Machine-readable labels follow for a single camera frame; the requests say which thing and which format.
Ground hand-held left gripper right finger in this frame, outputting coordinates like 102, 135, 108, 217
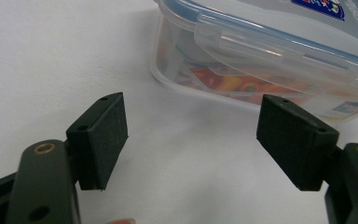
255, 94, 340, 192

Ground clear lid with blue seal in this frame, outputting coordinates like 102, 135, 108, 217
153, 0, 358, 94

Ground clear plastic food container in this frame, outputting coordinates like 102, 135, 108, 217
150, 13, 358, 124

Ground orange and red pieces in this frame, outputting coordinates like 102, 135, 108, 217
158, 40, 311, 105

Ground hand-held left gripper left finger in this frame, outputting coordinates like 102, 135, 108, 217
65, 91, 129, 191

